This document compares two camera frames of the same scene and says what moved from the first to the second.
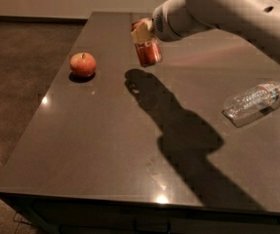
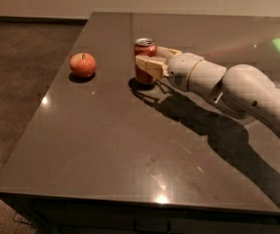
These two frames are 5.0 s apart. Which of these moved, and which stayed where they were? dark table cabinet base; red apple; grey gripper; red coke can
Moved: red coke can; grey gripper
Stayed: dark table cabinet base; red apple
